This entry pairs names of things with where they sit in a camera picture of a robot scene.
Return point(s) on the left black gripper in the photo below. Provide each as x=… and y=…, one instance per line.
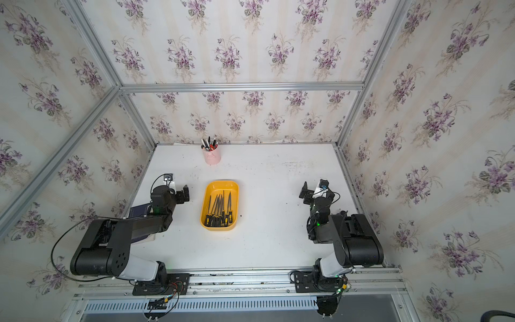
x=180, y=200

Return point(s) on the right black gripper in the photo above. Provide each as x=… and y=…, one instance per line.
x=308, y=196

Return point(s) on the yellow plastic storage tray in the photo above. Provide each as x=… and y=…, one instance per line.
x=216, y=188

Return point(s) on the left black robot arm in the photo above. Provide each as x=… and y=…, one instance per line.
x=105, y=247

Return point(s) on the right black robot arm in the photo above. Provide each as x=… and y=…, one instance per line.
x=354, y=241

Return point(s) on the dark blue notebook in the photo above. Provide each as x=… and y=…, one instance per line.
x=139, y=210

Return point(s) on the pink pen cup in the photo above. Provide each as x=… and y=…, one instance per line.
x=212, y=157

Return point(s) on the pens in cup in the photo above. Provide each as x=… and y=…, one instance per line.
x=209, y=145

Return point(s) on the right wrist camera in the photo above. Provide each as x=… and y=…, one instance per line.
x=321, y=189

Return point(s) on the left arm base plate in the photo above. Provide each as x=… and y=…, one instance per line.
x=172, y=283

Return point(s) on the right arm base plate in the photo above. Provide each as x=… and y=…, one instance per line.
x=314, y=281

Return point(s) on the aluminium mounting rail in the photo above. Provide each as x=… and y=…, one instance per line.
x=273, y=282

